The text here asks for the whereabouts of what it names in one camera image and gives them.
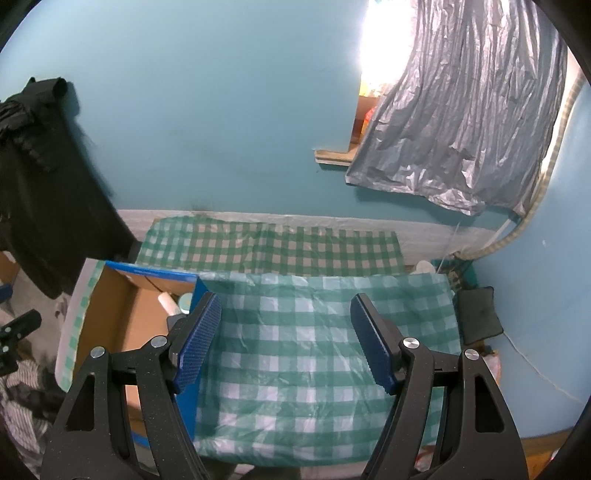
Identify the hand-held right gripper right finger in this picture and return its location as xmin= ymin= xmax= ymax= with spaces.
xmin=349 ymin=292 xmax=529 ymax=480

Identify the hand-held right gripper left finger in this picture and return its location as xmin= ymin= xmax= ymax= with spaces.
xmin=41 ymin=291 xmax=222 ymax=480

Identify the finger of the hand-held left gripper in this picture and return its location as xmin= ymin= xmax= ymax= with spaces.
xmin=0 ymin=309 xmax=42 ymax=344

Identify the white oval case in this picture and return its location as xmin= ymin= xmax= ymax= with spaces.
xmin=157 ymin=292 xmax=181 ymax=317

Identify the blue cardboard box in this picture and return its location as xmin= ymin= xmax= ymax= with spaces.
xmin=74 ymin=261 xmax=218 ymax=444

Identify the black white striped cloth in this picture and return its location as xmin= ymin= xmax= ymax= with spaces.
xmin=0 ymin=360 xmax=65 ymax=462

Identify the brown cardboard piece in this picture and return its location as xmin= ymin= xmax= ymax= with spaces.
xmin=0 ymin=251 xmax=19 ymax=284

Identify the light green checked plastic tablecloth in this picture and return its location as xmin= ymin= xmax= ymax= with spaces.
xmin=55 ymin=258 xmax=462 ymax=467

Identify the black cushion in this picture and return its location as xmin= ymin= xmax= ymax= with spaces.
xmin=455 ymin=286 xmax=504 ymax=346

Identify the dark green checked cloth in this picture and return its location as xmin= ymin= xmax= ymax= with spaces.
xmin=137 ymin=217 xmax=404 ymax=278

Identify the black hanging clothing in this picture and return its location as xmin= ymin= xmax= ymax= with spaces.
xmin=0 ymin=76 xmax=139 ymax=298

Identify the wooden window sill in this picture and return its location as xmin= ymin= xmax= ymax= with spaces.
xmin=315 ymin=147 xmax=358 ymax=168

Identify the silver crinkled curtain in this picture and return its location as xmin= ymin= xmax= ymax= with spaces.
xmin=345 ymin=0 xmax=568 ymax=217

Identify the beige striped hose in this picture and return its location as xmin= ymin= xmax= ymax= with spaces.
xmin=455 ymin=69 xmax=583 ymax=259

